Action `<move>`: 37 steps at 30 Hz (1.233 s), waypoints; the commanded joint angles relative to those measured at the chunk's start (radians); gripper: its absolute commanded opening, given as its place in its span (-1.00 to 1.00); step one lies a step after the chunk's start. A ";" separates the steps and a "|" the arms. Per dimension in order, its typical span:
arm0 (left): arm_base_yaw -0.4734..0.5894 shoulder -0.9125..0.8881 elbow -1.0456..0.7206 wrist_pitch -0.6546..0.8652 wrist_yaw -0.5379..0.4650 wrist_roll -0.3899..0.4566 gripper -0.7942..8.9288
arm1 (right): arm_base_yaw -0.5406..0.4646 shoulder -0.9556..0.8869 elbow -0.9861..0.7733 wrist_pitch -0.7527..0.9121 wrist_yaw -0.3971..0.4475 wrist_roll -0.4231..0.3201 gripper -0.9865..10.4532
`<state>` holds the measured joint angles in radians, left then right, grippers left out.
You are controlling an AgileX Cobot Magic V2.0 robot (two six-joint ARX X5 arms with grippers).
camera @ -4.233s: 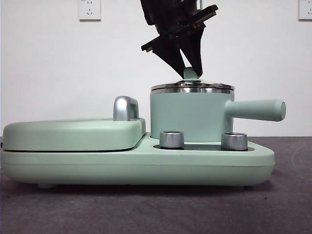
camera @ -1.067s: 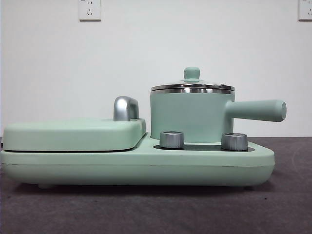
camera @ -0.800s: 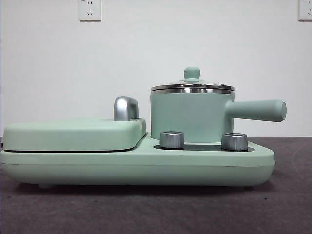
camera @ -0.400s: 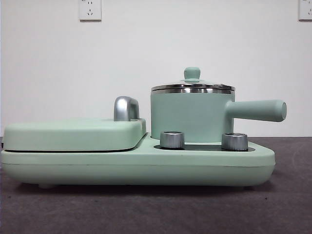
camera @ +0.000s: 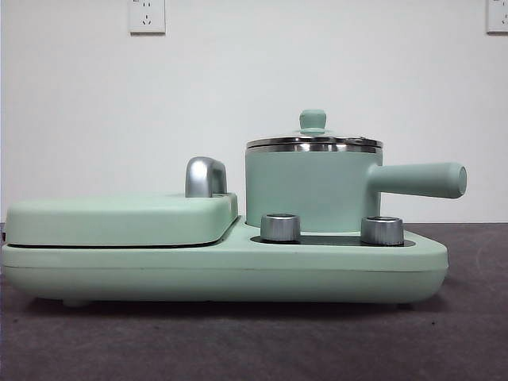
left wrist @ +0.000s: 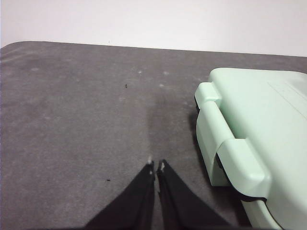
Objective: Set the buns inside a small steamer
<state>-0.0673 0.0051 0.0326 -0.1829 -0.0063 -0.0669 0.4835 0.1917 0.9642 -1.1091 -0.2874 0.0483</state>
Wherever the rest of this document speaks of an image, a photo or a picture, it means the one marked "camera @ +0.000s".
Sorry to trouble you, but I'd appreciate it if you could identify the green hinged griddle cover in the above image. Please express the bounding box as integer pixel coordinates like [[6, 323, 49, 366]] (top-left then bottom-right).
[[5, 191, 241, 247]]

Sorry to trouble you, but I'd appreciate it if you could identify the silver griddle cover handle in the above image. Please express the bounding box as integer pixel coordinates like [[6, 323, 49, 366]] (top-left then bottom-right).
[[183, 156, 229, 198]]

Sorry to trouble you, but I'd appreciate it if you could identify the glass pot lid green knob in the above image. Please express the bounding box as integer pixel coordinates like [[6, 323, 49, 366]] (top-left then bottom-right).
[[244, 109, 383, 153]]

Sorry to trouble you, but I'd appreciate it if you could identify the white wall socket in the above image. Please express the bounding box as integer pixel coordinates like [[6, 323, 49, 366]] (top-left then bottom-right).
[[127, 0, 166, 35], [486, 0, 508, 35]]

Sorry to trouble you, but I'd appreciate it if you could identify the green breakfast machine base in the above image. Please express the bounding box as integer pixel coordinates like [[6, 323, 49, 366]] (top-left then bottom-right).
[[0, 221, 449, 309]]

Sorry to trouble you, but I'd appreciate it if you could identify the green pot with side handle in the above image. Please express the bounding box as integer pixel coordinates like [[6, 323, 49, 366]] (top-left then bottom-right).
[[242, 141, 468, 233]]

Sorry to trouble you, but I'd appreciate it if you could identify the silver control knob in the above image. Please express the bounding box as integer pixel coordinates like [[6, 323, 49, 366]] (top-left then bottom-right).
[[260, 213, 302, 242], [360, 216, 406, 244]]

